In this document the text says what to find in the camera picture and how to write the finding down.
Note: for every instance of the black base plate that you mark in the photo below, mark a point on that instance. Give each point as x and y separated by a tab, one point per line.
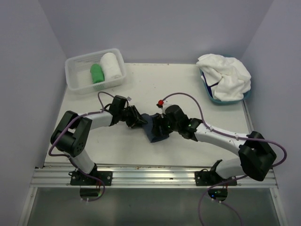
207	178
78	179

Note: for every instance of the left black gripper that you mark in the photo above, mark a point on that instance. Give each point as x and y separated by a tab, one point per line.
136	119

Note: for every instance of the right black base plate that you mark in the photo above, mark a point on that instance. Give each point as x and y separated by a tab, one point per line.
207	178

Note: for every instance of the dark blue towel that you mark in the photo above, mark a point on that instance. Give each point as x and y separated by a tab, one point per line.
152	129

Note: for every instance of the green rolled towel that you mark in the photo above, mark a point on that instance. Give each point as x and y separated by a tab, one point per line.
96	73

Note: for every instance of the white plastic basket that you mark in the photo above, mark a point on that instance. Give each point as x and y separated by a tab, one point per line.
78	76

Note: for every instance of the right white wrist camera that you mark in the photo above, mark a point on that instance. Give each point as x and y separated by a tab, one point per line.
163	105

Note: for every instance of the teal plastic basin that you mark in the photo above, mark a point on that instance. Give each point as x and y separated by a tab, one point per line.
225	99

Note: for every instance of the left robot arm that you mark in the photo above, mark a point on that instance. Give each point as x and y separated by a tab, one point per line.
70	136

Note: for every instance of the white rolled towel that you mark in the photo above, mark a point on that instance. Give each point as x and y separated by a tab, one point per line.
110	67

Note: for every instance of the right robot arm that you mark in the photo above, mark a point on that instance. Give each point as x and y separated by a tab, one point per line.
254	156

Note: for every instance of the white towel pile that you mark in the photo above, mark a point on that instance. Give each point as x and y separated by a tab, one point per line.
225	75

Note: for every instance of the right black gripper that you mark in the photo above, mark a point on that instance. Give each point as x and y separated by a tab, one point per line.
158	121

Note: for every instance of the aluminium mounting rail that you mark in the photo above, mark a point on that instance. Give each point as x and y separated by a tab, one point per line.
127	176

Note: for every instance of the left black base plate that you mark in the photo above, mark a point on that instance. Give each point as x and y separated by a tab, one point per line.
78	179

